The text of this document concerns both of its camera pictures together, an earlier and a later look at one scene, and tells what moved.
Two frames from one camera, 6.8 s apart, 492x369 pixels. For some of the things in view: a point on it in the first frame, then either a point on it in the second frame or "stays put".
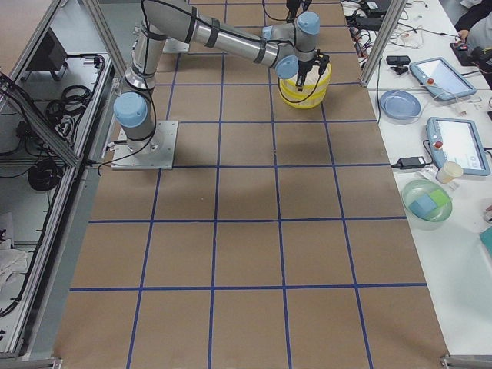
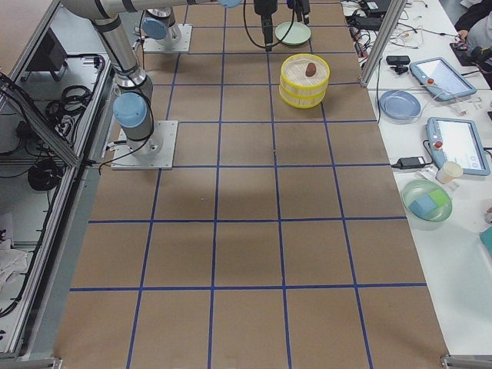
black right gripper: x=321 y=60 -> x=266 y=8
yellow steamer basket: x=315 y=84 stays put
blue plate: x=400 y=106 stays put
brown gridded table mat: x=280 y=238 stays put
